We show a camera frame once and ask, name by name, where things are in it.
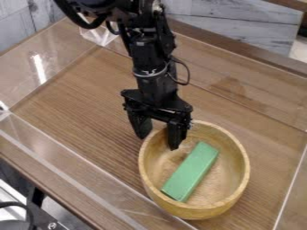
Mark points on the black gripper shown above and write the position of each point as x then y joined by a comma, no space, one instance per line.
155,101

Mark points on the green rectangular block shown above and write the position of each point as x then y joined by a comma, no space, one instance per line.
190,173

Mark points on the brown wooden bowl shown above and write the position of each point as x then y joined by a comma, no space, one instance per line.
224,183

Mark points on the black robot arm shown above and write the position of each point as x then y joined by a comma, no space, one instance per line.
139,22

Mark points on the clear acrylic tray wall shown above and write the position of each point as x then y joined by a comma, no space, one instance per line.
87,190

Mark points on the clear acrylic corner bracket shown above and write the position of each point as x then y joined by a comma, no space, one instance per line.
100,35

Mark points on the black metal table bracket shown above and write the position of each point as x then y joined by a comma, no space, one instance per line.
43,220

